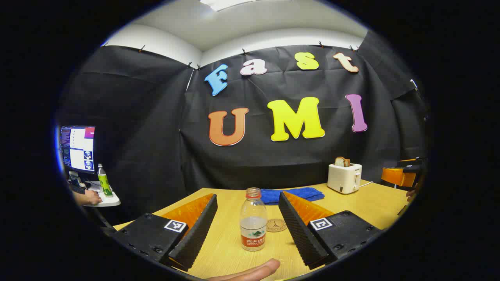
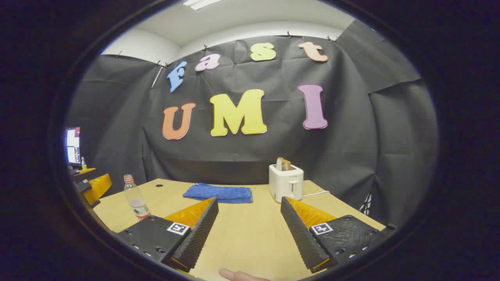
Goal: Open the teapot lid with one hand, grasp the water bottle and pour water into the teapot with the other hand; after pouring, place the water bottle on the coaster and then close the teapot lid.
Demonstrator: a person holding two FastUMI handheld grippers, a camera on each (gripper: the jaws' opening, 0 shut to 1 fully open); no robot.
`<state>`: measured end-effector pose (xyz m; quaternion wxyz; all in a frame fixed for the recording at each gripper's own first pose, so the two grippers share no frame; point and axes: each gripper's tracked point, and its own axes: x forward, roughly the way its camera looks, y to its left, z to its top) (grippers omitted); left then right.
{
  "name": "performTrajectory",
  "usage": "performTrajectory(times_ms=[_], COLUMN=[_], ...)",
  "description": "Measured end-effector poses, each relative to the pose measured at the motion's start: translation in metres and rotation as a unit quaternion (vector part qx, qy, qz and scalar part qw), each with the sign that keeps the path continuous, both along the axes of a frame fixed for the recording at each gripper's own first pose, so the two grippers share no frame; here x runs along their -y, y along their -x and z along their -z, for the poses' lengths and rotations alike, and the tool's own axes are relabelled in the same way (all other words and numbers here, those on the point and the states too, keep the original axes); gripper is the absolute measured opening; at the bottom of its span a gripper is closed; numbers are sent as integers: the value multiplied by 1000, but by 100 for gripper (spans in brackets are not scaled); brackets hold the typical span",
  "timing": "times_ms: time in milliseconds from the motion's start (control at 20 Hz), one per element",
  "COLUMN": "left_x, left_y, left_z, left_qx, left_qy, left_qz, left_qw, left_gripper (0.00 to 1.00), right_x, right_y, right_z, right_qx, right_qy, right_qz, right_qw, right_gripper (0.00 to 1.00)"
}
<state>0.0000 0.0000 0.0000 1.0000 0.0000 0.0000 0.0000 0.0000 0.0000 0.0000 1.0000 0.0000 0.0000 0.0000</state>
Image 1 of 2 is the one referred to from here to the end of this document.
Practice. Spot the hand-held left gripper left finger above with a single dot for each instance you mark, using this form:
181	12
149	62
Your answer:
195	234

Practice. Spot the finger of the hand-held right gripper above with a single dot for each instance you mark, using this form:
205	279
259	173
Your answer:
398	177
414	168

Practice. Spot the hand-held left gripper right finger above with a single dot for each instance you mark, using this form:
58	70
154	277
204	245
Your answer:
300	234

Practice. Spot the round wooden coaster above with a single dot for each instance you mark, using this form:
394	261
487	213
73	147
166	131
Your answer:
276	225

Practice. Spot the clear plastic water bottle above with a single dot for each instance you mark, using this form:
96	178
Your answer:
253	226

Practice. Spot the green drink bottle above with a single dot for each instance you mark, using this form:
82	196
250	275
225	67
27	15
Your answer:
104	183

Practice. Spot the blue folded towel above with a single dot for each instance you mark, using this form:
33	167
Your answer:
297	193

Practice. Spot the white toaster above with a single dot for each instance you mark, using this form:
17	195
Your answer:
343	178

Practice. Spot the toast bread slice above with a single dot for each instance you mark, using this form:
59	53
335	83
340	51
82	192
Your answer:
342	161

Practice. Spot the black backdrop cloth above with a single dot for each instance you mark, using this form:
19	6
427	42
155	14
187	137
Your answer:
304	156

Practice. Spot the small white side table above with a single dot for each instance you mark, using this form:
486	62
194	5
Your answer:
109	200

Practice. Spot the computer monitor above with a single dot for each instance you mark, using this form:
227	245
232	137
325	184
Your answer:
78	148

